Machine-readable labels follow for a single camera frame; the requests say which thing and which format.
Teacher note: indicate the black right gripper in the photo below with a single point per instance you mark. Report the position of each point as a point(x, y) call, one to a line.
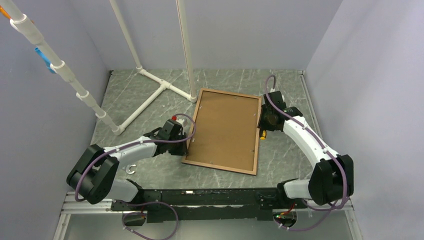
point(262, 124)

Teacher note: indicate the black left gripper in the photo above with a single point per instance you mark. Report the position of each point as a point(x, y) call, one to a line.
point(182, 151)

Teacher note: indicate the yellow black screwdriver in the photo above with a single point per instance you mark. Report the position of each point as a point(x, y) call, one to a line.
point(263, 135)

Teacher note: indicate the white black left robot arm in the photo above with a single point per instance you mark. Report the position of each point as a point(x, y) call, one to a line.
point(94, 175)

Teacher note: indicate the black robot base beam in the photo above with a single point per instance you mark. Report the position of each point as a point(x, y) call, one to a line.
point(210, 204)

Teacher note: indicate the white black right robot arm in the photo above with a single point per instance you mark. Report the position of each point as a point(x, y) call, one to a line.
point(332, 178)

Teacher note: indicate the white PVC pipe stand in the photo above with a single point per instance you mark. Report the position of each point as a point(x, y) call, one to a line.
point(36, 104)

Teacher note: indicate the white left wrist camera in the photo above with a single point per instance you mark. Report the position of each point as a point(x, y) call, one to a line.
point(185, 123)

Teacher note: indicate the aluminium table edge rail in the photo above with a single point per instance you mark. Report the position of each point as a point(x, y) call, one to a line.
point(301, 74)

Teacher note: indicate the aluminium front rail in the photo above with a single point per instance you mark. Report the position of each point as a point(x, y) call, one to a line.
point(72, 207)

